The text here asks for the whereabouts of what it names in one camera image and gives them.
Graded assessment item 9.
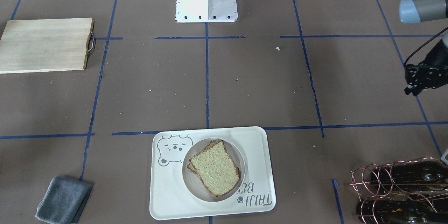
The cream bear tray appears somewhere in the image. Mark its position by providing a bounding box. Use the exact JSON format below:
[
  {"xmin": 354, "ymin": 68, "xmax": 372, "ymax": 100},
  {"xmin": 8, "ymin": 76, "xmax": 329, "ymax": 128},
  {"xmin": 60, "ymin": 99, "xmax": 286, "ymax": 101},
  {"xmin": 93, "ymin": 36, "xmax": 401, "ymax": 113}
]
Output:
[{"xmin": 149, "ymin": 126, "xmax": 277, "ymax": 220}]

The white round plate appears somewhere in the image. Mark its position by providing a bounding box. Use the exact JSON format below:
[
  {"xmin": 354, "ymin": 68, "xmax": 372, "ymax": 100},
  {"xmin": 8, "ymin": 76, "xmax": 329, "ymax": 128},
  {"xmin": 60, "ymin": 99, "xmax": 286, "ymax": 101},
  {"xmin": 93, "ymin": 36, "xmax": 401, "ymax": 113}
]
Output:
[{"xmin": 182, "ymin": 138, "xmax": 245, "ymax": 203}]

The bread slice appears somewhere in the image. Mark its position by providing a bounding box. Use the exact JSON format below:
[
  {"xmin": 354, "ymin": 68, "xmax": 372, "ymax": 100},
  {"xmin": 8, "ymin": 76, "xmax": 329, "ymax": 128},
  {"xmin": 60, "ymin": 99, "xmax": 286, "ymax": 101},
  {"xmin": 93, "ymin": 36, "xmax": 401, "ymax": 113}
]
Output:
[
  {"xmin": 187, "ymin": 140, "xmax": 217, "ymax": 175},
  {"xmin": 187, "ymin": 139, "xmax": 241, "ymax": 197}
]

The dark green wine bottle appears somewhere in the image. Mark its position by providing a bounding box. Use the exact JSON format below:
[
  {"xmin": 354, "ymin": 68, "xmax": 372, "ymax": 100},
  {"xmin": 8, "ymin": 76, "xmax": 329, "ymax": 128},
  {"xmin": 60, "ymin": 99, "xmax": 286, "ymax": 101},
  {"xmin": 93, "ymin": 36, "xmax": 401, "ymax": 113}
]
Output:
[{"xmin": 371, "ymin": 160, "xmax": 448, "ymax": 192}]

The copper wire bottle rack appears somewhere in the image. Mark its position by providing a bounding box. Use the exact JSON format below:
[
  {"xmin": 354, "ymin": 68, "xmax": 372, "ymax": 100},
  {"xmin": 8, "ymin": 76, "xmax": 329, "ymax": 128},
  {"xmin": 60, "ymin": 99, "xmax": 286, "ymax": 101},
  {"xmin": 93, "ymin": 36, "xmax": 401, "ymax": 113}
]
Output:
[{"xmin": 350, "ymin": 157, "xmax": 448, "ymax": 224}]

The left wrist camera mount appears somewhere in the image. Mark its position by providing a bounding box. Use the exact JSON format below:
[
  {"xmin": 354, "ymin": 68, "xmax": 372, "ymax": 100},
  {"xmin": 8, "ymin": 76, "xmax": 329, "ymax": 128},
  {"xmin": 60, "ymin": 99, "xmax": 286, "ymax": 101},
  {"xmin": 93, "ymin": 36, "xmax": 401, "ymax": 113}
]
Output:
[{"xmin": 404, "ymin": 64, "xmax": 448, "ymax": 96}]

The grey folded cloth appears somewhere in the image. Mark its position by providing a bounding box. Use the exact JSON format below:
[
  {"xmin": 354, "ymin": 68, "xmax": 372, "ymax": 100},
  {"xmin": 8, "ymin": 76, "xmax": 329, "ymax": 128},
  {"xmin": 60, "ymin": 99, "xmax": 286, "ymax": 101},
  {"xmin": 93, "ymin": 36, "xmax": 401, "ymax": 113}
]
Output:
[{"xmin": 35, "ymin": 176, "xmax": 93, "ymax": 224}]

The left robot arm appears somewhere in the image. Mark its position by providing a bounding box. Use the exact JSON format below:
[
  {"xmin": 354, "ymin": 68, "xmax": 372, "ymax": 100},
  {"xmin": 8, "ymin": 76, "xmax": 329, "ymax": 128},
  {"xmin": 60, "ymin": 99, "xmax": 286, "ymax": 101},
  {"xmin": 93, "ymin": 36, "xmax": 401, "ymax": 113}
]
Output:
[{"xmin": 399, "ymin": 0, "xmax": 447, "ymax": 69}]

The wooden cutting board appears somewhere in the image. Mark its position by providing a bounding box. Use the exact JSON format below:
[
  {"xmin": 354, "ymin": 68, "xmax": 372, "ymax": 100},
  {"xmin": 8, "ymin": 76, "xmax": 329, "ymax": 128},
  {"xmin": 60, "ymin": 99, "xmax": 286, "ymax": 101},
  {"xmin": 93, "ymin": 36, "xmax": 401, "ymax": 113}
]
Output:
[{"xmin": 0, "ymin": 17, "xmax": 94, "ymax": 74}]

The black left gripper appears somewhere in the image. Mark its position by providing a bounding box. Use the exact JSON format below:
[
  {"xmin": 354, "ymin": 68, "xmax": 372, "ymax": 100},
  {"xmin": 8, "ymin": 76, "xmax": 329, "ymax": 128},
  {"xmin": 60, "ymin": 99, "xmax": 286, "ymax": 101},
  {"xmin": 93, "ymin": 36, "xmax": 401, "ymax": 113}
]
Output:
[{"xmin": 421, "ymin": 39, "xmax": 448, "ymax": 68}]

